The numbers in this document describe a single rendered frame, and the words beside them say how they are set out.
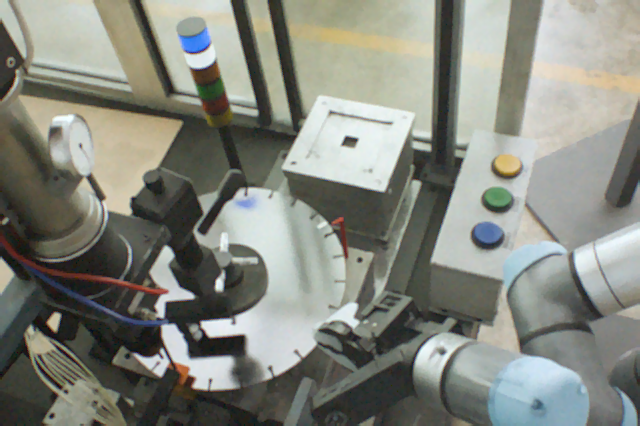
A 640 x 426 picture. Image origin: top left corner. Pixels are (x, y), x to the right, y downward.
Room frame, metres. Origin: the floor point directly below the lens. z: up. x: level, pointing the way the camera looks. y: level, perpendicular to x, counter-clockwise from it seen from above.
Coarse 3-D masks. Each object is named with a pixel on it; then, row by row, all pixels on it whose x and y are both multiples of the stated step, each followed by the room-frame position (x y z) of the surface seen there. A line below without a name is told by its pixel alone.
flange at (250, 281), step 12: (216, 252) 0.58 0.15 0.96; (228, 252) 0.57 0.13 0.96; (240, 252) 0.57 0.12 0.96; (252, 252) 0.57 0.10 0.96; (252, 264) 0.54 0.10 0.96; (264, 264) 0.54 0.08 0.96; (240, 276) 0.52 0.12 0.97; (252, 276) 0.52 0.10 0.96; (264, 276) 0.52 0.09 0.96; (228, 288) 0.51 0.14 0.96; (240, 288) 0.51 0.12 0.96; (252, 288) 0.51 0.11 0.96; (264, 288) 0.51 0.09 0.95; (240, 300) 0.49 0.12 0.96; (252, 300) 0.49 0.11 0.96
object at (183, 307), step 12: (180, 300) 0.47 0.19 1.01; (192, 300) 0.47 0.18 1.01; (204, 300) 0.45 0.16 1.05; (216, 300) 0.45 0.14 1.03; (228, 300) 0.46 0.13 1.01; (168, 312) 0.46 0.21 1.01; (180, 312) 0.46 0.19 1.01; (192, 312) 0.45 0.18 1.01; (204, 312) 0.45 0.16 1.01; (216, 312) 0.45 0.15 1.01; (228, 312) 0.44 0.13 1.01; (168, 324) 0.45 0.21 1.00; (180, 324) 0.45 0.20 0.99; (192, 336) 0.45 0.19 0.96
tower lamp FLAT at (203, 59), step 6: (210, 48) 0.83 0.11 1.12; (186, 54) 0.82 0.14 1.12; (192, 54) 0.82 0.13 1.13; (198, 54) 0.82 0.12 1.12; (204, 54) 0.82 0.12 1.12; (210, 54) 0.82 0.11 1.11; (192, 60) 0.82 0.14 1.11; (198, 60) 0.82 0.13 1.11; (204, 60) 0.82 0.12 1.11; (210, 60) 0.82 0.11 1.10; (192, 66) 0.82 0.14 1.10; (198, 66) 0.82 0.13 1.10; (204, 66) 0.82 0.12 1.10
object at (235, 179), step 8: (232, 176) 0.48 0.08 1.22; (240, 176) 0.49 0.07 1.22; (224, 184) 0.48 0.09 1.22; (232, 184) 0.48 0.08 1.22; (240, 184) 0.48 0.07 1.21; (224, 192) 0.47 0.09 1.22; (232, 192) 0.47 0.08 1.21; (216, 200) 0.46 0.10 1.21; (224, 200) 0.46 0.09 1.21; (216, 208) 0.46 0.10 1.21; (208, 216) 0.45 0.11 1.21; (216, 216) 0.45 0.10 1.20; (200, 224) 0.44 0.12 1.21; (208, 224) 0.44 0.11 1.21; (200, 232) 0.43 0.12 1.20
